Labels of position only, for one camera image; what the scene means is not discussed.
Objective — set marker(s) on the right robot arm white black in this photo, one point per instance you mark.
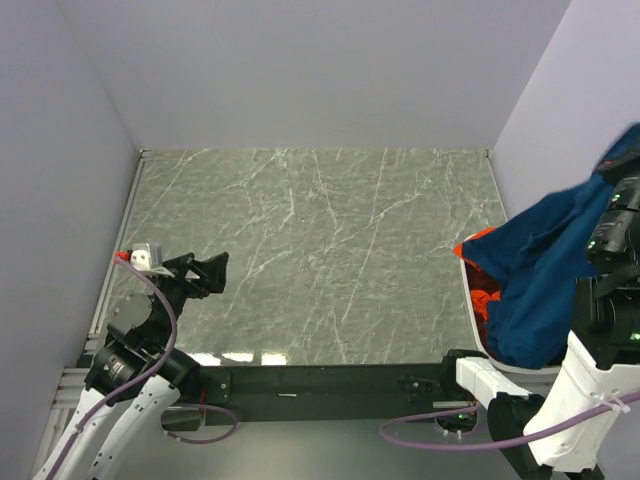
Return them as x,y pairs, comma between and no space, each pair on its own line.
557,423

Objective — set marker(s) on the blue t shirt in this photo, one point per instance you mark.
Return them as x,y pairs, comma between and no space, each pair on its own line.
565,219

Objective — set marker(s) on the orange t shirt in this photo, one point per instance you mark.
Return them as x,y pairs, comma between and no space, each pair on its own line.
483,288

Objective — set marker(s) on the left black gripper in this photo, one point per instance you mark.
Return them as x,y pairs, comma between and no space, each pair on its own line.
212,273

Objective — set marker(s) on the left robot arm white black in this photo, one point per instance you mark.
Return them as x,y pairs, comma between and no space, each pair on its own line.
138,373

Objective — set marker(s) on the aluminium frame rail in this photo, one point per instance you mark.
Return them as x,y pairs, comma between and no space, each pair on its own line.
71,381

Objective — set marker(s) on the white laundry basket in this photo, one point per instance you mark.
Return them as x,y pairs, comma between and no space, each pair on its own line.
480,325

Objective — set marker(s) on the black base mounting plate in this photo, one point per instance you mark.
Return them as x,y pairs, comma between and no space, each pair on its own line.
323,393

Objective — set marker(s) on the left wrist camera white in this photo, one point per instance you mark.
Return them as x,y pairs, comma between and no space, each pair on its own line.
145,258

